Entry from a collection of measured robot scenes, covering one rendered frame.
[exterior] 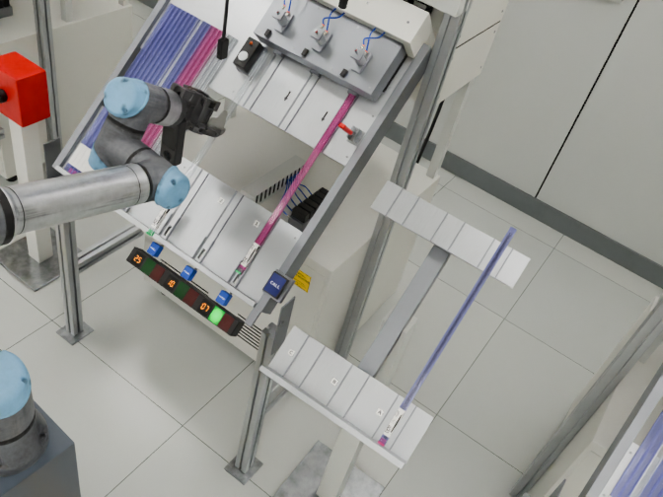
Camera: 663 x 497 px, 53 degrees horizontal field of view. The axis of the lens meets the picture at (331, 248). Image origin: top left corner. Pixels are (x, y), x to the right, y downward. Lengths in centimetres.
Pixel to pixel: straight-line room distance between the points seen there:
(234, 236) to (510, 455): 127
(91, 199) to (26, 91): 101
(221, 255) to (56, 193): 55
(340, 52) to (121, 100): 52
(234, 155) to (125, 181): 94
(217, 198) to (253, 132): 65
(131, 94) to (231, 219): 43
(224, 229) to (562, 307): 176
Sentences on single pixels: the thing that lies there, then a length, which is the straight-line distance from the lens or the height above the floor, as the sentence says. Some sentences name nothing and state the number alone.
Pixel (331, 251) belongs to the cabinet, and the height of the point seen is 62.
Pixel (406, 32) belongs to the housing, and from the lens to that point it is 152.
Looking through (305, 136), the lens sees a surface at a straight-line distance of 157.
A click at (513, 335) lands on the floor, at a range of 272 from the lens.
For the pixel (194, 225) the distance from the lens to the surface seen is 161.
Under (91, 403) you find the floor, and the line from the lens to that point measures 221.
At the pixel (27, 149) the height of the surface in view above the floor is 51.
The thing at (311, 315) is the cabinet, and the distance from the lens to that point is 191.
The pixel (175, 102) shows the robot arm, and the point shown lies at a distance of 138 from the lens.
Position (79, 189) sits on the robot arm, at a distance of 114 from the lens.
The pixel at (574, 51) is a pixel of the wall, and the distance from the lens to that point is 304.
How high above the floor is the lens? 184
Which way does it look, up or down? 42 degrees down
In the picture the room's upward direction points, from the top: 15 degrees clockwise
